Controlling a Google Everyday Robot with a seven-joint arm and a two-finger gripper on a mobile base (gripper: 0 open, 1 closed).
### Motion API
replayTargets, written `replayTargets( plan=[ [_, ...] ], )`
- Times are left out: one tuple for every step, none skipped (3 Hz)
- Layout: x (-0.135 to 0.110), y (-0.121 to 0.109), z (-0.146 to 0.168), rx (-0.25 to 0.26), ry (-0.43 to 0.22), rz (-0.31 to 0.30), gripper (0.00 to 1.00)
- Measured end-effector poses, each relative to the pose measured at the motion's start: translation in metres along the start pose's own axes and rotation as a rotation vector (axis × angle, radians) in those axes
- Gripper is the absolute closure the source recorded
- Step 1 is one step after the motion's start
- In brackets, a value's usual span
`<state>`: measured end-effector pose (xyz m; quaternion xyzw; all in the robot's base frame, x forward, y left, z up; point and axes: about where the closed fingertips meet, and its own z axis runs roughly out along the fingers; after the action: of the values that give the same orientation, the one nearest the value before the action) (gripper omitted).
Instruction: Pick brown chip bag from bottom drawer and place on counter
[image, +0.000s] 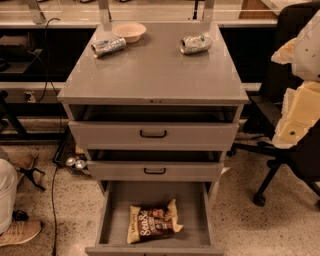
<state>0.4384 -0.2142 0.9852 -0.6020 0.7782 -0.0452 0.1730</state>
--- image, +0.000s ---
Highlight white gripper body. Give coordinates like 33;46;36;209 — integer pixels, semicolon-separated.
272;81;320;149

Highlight brown sea salt chip bag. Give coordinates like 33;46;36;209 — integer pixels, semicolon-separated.
127;199;183;244

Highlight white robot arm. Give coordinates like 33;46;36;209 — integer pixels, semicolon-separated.
271;10;320;149

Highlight grey drawer cabinet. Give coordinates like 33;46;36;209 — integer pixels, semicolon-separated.
57;21;250;201

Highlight grey bottom drawer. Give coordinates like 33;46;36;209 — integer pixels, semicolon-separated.
85;181;223;256

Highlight grey drawer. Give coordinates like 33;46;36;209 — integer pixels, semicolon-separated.
88;161;223;182
85;181;223;256
69;121;238;151

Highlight grey middle drawer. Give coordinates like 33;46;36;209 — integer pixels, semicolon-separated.
88;161;223;182

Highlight grey top drawer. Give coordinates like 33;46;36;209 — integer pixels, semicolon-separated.
69;121;238;151

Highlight black office chair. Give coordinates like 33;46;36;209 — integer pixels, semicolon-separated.
232;1;320;207

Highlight silver green can right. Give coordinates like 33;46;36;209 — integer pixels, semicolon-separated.
180;34;213;55

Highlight beige paper bowl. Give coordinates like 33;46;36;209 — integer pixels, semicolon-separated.
112;22;146;43

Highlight silver can left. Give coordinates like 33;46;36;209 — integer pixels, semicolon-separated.
91;37;126;58

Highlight silver cans on floor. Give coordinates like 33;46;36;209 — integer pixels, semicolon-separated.
65;157;87;169

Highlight person's light trouser leg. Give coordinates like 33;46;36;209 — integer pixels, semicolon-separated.
0;159;18;234

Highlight tan sneaker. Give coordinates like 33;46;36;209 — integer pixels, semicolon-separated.
0;220;42;247

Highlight black floor cable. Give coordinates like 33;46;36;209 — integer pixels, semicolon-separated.
27;17;66;256

